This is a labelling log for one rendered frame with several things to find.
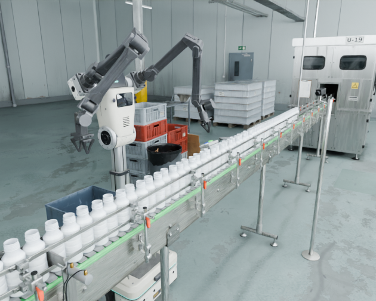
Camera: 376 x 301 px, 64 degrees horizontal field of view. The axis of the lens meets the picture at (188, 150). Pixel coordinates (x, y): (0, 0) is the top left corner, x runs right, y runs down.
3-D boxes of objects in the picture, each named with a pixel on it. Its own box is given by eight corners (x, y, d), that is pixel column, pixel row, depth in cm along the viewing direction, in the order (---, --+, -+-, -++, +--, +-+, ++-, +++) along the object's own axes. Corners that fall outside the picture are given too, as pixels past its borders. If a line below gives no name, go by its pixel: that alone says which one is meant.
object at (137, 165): (145, 174, 406) (145, 158, 400) (121, 169, 424) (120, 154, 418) (168, 162, 459) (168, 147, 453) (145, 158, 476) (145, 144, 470)
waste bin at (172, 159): (169, 205, 368) (168, 154, 350) (141, 196, 391) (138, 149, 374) (188, 192, 405) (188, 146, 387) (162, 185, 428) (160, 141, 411)
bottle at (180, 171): (175, 190, 160) (175, 160, 155) (187, 191, 158) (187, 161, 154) (172, 194, 154) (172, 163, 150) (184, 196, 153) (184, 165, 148)
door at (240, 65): (250, 108, 1190) (253, 52, 1133) (227, 106, 1242) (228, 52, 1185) (250, 107, 1198) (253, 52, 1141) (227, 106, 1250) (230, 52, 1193)
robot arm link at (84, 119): (97, 106, 153) (82, 97, 148) (104, 109, 143) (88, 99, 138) (85, 126, 152) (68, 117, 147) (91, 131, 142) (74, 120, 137)
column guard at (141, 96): (142, 110, 1149) (141, 80, 1119) (134, 108, 1169) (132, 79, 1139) (148, 108, 1181) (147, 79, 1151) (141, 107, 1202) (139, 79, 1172)
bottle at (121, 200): (112, 230, 121) (109, 192, 117) (121, 223, 126) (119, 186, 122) (124, 233, 119) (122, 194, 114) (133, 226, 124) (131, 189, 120)
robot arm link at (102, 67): (153, 34, 148) (138, 19, 142) (149, 51, 140) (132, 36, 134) (102, 78, 174) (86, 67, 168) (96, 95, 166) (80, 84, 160)
